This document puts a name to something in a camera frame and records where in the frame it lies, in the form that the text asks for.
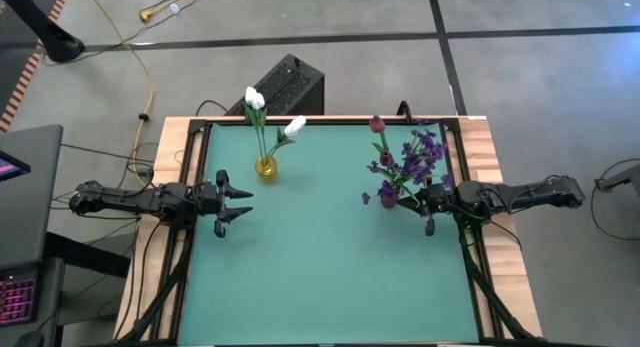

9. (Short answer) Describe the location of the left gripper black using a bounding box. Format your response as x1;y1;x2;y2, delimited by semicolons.
197;169;254;238

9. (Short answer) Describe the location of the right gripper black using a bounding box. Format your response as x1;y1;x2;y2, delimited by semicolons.
398;182;459;237

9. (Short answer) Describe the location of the purple artificial flower bunch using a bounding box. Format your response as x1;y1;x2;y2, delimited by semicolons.
360;128;456;208

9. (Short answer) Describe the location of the red artificial tulip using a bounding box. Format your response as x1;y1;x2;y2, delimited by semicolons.
368;114;396;198
378;150;396;196

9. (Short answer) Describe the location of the yellow glass vase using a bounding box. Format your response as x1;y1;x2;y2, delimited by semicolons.
254;155;279;184

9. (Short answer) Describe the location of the wooden table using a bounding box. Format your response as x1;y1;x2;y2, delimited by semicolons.
113;114;544;346

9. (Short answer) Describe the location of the teal table mat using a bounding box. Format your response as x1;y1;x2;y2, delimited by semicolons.
178;122;480;346

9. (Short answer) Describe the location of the black computer tower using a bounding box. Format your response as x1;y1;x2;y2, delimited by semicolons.
224;53;326;117

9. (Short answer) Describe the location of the laptop computer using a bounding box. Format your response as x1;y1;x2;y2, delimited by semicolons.
0;124;65;347

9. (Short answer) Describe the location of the small monitor screen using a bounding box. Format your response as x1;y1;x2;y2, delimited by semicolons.
0;149;32;183

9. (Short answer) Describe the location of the black stand pole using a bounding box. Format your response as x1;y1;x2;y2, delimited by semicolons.
0;0;86;64

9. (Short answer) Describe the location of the backlit keyboard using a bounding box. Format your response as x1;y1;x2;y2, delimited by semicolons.
0;274;40;329

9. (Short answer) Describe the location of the black computer mouse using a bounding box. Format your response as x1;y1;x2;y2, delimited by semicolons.
13;330;47;347

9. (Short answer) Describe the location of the black striped-edge floor mat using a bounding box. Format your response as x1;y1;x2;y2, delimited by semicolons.
0;0;74;133

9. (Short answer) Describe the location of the yellow power cable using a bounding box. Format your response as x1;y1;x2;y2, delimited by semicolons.
82;0;157;176

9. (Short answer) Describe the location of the yellow extension cable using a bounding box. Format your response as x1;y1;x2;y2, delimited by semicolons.
138;0;221;22

